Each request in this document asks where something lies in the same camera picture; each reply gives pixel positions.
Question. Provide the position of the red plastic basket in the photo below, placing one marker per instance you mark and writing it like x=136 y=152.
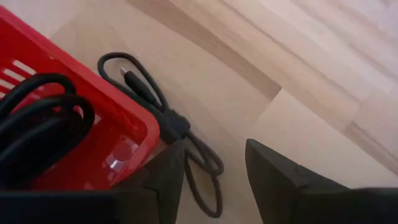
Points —
x=124 y=130

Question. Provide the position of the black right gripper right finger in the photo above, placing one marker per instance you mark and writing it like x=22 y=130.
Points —
x=280 y=193

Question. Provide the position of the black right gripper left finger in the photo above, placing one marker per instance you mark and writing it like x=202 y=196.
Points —
x=161 y=186

